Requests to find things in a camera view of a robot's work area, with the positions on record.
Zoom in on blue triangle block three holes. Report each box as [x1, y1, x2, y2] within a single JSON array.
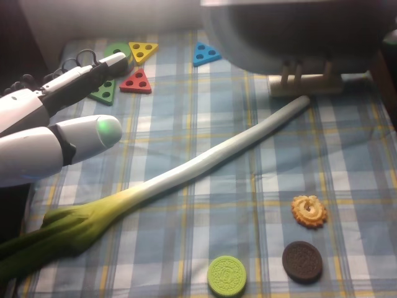
[[192, 41, 223, 68]]

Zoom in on wooden peg board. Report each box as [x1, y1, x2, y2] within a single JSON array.
[[269, 60, 346, 99]]

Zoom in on red triangle block three holes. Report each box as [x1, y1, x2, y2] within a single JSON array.
[[119, 68, 153, 94]]

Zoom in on brown toy sandwich cookie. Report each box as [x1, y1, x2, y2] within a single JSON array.
[[282, 240, 324, 284]]

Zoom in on blue plaid tablecloth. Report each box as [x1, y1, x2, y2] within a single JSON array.
[[18, 29, 397, 298]]

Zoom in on white backdrop sheet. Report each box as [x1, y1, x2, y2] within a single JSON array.
[[18, 0, 207, 43]]

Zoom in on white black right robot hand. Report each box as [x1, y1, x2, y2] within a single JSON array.
[[381, 30, 397, 62]]

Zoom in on green wooden ring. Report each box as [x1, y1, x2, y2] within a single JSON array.
[[104, 42, 133, 63]]

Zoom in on yellow toy butter cookie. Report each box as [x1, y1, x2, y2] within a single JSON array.
[[291, 194, 328, 230]]

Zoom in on long green leek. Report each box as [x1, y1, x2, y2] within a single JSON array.
[[0, 95, 311, 283]]

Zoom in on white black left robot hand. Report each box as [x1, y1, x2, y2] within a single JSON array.
[[0, 50, 130, 187]]

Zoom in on yellow triangle block three holes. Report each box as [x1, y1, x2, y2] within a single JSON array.
[[128, 41, 159, 66]]

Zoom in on green triangle block three holes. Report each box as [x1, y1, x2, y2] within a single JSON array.
[[87, 79, 117, 107]]

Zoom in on green toy sandwich cookie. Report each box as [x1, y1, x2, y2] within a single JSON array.
[[207, 255, 248, 297]]

